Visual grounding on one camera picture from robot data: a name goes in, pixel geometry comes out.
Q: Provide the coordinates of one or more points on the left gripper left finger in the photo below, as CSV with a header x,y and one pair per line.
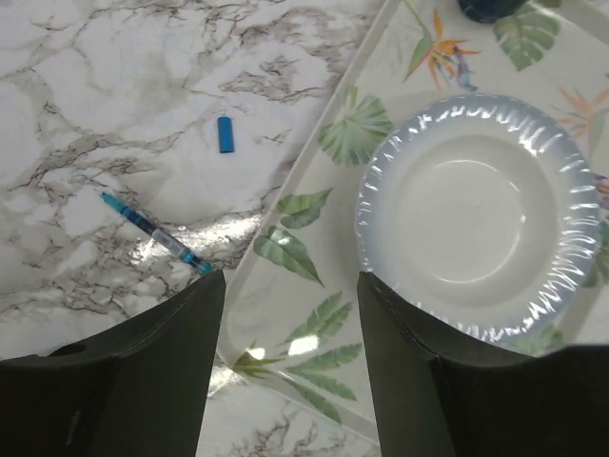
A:
x,y
136,389

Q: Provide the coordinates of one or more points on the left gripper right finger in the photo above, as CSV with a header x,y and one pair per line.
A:
x,y
440,392

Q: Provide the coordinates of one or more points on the blue pen cap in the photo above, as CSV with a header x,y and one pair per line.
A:
x,y
225,135

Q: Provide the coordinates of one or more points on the transparent blue pen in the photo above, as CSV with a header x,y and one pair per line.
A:
x,y
155,232

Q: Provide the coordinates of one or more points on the floral serving tray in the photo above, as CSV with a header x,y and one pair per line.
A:
x,y
291,317

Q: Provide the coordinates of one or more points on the white blue-rimmed plate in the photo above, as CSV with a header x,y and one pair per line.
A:
x,y
481,210

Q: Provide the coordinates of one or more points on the dark blue mug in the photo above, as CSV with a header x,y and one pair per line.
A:
x,y
489,11

